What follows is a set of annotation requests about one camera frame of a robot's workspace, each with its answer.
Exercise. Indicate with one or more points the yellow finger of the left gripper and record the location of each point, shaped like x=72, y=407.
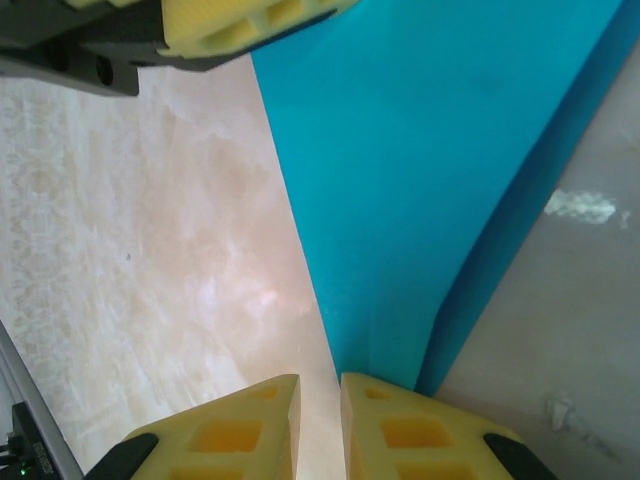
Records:
x=100, y=4
x=225, y=25

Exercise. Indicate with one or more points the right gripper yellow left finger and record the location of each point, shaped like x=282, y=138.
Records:
x=225, y=440

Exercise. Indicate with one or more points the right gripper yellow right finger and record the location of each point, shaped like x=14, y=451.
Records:
x=410, y=440

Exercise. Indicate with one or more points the blue paper sheet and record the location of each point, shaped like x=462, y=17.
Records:
x=400, y=150

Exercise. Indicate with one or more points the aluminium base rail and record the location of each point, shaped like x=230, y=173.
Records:
x=22, y=385

